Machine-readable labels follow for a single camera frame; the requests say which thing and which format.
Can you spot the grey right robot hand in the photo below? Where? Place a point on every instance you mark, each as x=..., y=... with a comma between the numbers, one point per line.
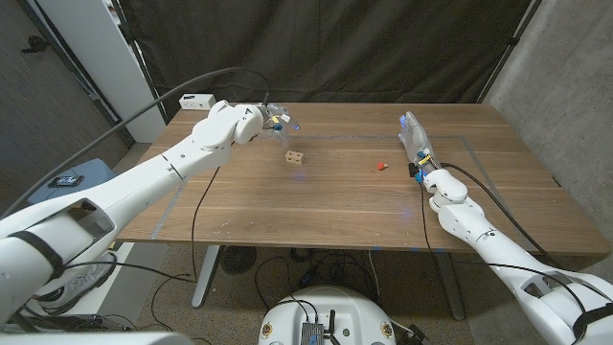
x=415, y=139

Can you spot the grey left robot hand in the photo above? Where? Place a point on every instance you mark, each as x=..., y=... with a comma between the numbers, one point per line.
x=282, y=136

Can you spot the wooden block with holes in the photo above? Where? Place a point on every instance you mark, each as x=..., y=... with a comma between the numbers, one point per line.
x=295, y=156

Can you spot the red-headed screw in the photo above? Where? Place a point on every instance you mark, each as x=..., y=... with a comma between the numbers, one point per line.
x=381, y=166

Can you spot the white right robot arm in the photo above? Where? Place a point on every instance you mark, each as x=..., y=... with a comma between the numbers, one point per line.
x=469, y=223

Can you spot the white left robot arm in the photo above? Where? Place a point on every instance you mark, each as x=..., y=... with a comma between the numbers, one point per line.
x=143, y=177

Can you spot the white power strip box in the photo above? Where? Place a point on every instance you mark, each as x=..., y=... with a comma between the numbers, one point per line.
x=197, y=101

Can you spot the black backdrop curtain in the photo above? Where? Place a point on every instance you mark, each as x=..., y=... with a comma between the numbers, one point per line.
x=335, y=48

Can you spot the round black floor fan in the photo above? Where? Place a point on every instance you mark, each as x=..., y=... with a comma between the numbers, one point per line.
x=238, y=259

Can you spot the black backdrop stand pole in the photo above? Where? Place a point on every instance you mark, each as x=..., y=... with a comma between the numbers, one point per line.
x=143, y=72
x=513, y=42

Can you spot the grey table leg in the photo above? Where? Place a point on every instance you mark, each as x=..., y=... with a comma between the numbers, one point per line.
x=450, y=287

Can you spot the white table leg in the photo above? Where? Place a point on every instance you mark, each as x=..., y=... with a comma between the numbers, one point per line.
x=207, y=275

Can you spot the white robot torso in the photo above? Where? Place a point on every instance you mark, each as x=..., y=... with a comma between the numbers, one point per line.
x=330, y=304

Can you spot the blue stool with phone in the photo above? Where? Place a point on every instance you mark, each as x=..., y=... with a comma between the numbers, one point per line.
x=93, y=167

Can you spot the white pillar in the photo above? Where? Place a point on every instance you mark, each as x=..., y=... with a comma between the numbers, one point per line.
x=105, y=62

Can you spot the white floor platform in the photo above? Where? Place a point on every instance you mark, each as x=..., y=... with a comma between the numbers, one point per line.
x=139, y=273

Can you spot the grey module on torso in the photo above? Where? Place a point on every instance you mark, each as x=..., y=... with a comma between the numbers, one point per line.
x=311, y=334

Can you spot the black smartphone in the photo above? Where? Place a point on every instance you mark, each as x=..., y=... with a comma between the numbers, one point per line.
x=66, y=181

